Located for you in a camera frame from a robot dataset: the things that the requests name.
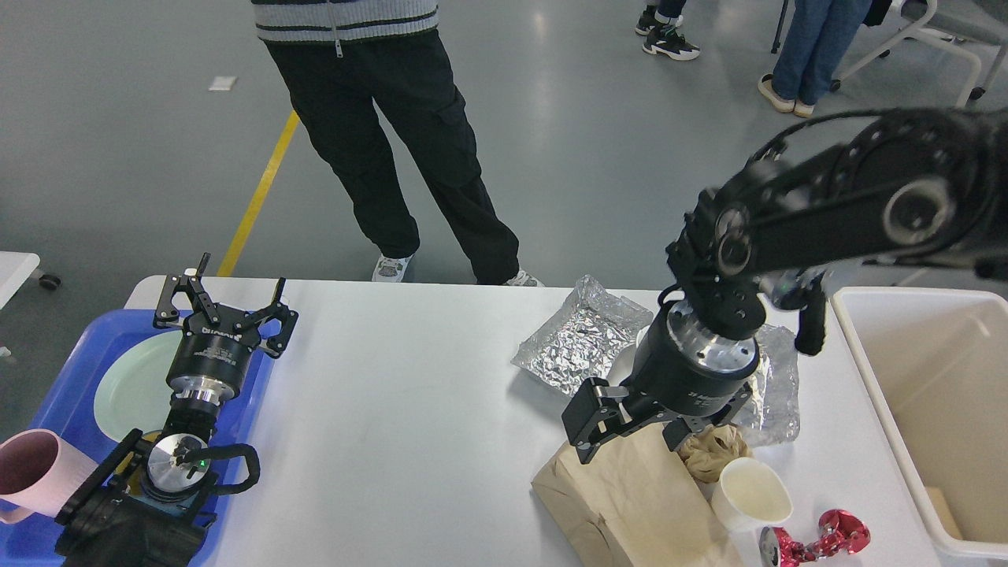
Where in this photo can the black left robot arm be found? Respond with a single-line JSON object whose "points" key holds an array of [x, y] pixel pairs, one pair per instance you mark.
{"points": [[145, 504]]}

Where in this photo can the beige plastic bin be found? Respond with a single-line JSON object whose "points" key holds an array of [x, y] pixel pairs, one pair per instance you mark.
{"points": [[934, 363]]}

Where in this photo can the red candy wrapper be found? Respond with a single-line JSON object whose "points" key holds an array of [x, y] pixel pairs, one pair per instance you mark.
{"points": [[839, 531]]}

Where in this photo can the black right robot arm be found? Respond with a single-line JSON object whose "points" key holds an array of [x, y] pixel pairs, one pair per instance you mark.
{"points": [[919, 187]]}

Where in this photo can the crumpled brown napkin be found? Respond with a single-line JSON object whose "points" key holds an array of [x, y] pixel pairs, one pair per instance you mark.
{"points": [[705, 455]]}

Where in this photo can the pink mug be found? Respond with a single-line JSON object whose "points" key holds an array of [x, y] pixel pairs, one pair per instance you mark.
{"points": [[40, 471]]}

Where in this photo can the mint green plate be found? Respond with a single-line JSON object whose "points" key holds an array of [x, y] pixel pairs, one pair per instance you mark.
{"points": [[133, 392]]}

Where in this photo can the brown paper bag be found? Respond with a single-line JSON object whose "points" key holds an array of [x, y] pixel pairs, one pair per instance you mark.
{"points": [[634, 504]]}

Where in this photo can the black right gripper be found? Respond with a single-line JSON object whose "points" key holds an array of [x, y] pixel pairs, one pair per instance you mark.
{"points": [[679, 367]]}

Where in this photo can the white office chair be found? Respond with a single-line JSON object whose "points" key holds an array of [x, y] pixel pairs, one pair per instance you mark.
{"points": [[946, 25]]}

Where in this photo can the person in blue jeans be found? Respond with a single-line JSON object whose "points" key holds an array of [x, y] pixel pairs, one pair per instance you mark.
{"points": [[821, 32]]}

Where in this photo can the person in black trousers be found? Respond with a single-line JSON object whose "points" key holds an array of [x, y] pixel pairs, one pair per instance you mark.
{"points": [[346, 64]]}

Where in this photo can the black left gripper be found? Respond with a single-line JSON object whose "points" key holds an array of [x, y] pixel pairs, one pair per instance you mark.
{"points": [[211, 358]]}

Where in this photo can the blue plastic tray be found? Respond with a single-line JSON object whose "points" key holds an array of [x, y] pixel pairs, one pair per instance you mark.
{"points": [[68, 411]]}

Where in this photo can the small white side table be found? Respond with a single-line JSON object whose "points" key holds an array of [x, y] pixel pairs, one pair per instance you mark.
{"points": [[17, 267]]}

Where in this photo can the foil sheet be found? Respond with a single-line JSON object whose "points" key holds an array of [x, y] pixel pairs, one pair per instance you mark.
{"points": [[583, 338], [771, 416]]}

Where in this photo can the white paper cup lower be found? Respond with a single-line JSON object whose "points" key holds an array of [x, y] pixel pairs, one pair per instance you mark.
{"points": [[748, 495]]}

